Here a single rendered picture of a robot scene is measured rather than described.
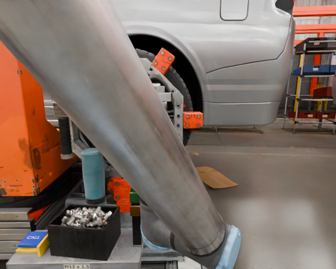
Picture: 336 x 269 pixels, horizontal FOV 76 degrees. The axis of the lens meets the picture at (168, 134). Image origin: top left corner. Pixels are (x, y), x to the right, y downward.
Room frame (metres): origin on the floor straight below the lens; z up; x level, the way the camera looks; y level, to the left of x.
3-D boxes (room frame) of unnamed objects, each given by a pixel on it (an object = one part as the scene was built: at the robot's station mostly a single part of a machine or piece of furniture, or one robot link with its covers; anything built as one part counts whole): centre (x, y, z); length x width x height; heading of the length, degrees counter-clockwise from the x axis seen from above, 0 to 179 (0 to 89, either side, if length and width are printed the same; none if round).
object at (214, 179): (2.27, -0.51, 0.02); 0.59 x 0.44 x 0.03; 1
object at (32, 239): (0.67, 0.48, 0.47); 0.07 x 0.07 x 0.02; 1
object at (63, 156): (0.76, 0.37, 0.83); 0.04 x 0.04 x 0.16
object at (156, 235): (0.46, 0.01, 0.69); 0.12 x 0.09 x 0.12; 51
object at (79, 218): (0.68, 0.29, 0.51); 0.20 x 0.14 x 0.13; 83
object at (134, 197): (0.68, 0.11, 0.64); 0.04 x 0.04 x 0.04; 1
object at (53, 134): (1.31, 0.68, 0.69); 0.52 x 0.17 x 0.35; 1
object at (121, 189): (1.03, 0.20, 0.48); 0.16 x 0.12 x 0.17; 1
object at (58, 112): (0.79, 0.37, 0.93); 0.09 x 0.05 x 0.05; 1
